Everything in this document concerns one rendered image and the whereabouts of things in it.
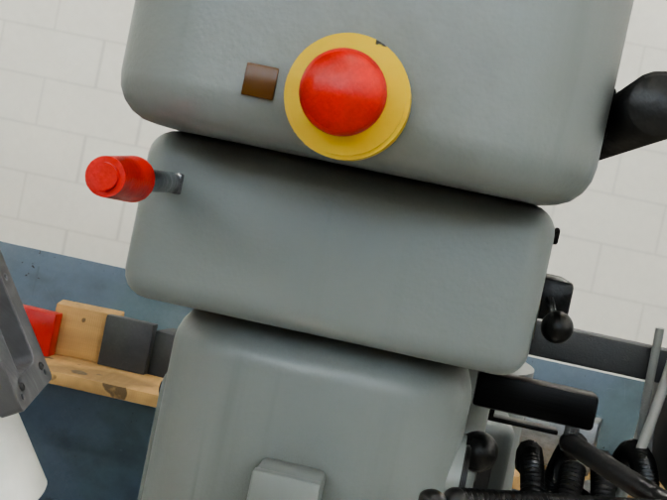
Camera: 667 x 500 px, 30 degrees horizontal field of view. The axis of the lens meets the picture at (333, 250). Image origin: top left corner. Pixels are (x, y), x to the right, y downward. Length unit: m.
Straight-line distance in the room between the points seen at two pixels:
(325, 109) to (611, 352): 0.61
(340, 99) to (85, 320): 4.21
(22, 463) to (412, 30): 0.29
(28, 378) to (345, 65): 0.22
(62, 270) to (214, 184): 4.56
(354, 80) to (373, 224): 0.16
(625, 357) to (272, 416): 0.46
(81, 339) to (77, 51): 1.25
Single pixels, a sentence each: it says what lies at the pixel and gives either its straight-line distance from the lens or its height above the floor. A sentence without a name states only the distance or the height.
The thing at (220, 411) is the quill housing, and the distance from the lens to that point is 0.76.
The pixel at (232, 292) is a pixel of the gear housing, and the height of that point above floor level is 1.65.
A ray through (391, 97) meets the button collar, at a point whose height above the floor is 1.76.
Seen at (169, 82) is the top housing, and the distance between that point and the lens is 0.63.
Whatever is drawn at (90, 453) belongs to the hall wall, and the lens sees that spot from 5.33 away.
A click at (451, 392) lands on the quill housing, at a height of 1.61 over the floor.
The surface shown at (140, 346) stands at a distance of 4.67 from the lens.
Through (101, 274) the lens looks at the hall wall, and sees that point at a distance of 5.22.
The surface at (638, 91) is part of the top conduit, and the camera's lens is 0.65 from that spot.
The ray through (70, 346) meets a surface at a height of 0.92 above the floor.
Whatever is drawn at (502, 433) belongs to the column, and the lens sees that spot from 1.22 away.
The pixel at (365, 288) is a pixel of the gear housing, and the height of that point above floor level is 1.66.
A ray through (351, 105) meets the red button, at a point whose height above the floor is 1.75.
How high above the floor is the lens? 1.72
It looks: 3 degrees down
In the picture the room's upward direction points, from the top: 12 degrees clockwise
